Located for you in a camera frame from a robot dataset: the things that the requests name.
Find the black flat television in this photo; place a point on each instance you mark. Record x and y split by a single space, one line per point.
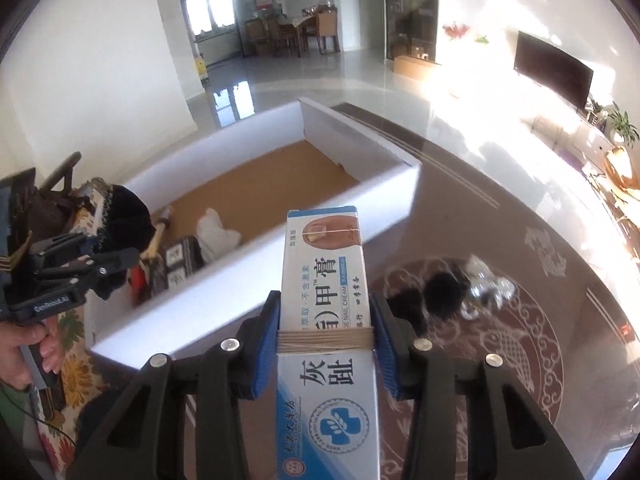
552 70

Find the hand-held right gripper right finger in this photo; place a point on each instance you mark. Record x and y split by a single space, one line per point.
385 355

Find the wooden dining chair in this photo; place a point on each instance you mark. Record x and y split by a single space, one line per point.
257 35
327 30
281 35

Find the red snack packet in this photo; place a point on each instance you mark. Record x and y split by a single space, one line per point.
136 280

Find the yellow container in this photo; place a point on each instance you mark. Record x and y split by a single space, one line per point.
203 69

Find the white knit glove orange cuff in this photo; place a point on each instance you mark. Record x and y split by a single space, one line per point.
215 235

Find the brown patterned glass desktop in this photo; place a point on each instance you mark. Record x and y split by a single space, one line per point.
475 200

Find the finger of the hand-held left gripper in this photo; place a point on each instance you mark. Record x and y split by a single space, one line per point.
95 269
65 246

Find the black fluffy scrunchie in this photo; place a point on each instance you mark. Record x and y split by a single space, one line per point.
442 290

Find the white television cabinet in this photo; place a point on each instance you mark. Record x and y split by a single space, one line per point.
590 140

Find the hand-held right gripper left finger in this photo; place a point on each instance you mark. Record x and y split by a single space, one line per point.
265 350

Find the black box with white labels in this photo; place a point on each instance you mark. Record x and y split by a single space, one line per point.
180 260

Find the small green trailing plant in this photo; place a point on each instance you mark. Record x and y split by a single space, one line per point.
481 39

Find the small green potted plant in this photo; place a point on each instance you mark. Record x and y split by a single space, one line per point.
598 112

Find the large green potted plant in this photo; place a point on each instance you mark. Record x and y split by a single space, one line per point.
622 122

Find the dark glass shelf cabinet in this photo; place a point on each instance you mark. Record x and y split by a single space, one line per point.
412 10

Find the red flower bouquet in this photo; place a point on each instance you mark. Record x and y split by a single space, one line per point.
456 30

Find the large white cardboard box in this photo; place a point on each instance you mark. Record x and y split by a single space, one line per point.
225 285

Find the white and blue medicine carton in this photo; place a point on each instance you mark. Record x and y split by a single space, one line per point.
325 285

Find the orange lounge chair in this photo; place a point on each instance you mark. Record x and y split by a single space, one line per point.
622 170

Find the black velvet hat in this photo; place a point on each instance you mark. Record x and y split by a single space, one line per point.
125 215

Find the wooden dining table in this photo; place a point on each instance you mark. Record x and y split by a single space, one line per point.
302 22

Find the person's left hand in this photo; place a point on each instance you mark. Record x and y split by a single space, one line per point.
25 355

